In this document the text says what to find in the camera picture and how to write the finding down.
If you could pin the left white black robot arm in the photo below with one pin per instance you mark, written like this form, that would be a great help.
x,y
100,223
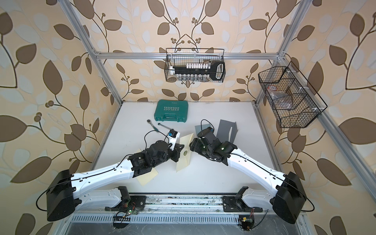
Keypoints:
x,y
67,190

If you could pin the yellow envelope red seal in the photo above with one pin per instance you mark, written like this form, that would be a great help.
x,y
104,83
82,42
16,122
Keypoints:
x,y
146,178

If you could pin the black wire basket right wall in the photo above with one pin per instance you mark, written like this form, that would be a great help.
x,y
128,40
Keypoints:
x,y
307,103

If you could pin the aluminium rail front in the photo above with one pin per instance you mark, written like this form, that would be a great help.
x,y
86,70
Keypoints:
x,y
98,200

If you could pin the right electronics board with wires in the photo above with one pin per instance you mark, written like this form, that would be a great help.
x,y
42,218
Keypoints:
x,y
247,222

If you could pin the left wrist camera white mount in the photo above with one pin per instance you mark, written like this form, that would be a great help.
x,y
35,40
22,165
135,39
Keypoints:
x,y
172,138

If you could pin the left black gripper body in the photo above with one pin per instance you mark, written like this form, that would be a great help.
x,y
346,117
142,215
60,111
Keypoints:
x,y
166,156

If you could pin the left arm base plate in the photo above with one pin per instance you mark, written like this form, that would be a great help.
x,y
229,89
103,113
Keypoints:
x,y
128,202

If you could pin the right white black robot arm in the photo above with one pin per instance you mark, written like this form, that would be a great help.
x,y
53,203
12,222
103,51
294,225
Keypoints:
x,y
285,193

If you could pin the yellow envelope green seal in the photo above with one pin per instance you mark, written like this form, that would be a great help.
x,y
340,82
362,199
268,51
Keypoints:
x,y
185,154

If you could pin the clear plastic bag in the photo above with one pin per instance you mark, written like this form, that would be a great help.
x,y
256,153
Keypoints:
x,y
281,100

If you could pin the black socket set holder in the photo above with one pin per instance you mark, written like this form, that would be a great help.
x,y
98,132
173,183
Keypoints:
x,y
212,70

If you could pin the black wire basket back wall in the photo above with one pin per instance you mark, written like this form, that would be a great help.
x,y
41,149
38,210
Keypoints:
x,y
183,56

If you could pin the green tool case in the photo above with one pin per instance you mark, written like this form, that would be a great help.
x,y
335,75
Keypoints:
x,y
169,110

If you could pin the light blue envelope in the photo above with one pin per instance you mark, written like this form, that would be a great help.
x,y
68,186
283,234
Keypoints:
x,y
199,128

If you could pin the electronics board with wires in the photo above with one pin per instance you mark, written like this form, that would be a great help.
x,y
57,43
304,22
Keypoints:
x,y
247,222
122,218

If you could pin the dark grey envelope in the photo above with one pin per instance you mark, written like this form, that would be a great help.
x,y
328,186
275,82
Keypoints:
x,y
227,131

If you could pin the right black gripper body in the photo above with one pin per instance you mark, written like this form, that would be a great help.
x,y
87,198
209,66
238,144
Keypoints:
x,y
206,151

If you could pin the silver combination wrench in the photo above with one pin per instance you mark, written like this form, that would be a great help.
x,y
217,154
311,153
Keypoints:
x,y
164,126

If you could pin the left electronics board with wires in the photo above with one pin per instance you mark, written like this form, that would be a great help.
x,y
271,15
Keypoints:
x,y
122,218

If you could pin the ratchet wrench green handle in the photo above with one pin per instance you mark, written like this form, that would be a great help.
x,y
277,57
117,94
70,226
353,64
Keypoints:
x,y
152,125

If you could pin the black wire basket wall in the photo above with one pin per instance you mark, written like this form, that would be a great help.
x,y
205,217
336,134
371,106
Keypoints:
x,y
307,103
183,56

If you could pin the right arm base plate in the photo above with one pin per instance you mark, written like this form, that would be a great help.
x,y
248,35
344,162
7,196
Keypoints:
x,y
236,204

